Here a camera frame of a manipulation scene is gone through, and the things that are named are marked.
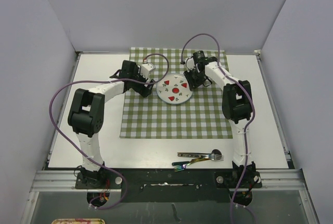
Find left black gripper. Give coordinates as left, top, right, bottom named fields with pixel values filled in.
left=130, top=67, right=155, bottom=97

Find white plate with strawberries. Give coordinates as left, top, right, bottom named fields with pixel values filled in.
left=156, top=73, right=193, bottom=105

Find green white checkered tablecloth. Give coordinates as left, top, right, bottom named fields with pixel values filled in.
left=120, top=47, right=233, bottom=139

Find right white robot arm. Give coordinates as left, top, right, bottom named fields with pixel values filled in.
left=181, top=50, right=255, bottom=187

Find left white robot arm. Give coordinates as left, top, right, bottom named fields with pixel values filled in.
left=68, top=60, right=156, bottom=188

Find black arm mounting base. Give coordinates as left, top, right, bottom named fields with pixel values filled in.
left=75, top=169, right=262, bottom=207

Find silver fork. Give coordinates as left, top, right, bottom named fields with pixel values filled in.
left=177, top=149, right=224, bottom=161

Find iridescent rainbow fork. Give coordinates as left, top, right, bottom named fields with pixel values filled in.
left=172, top=158, right=210, bottom=172

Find yellow rimmed tray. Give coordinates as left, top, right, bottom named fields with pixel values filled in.
left=52, top=218, right=105, bottom=224

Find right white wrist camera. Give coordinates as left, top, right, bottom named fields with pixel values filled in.
left=181, top=57, right=196, bottom=72

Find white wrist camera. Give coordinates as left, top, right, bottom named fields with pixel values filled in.
left=181, top=57, right=196, bottom=72
left=139, top=63, right=156, bottom=80

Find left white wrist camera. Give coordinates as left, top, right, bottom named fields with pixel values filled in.
left=139, top=63, right=156, bottom=80

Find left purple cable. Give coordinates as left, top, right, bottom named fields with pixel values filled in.
left=49, top=54, right=170, bottom=210

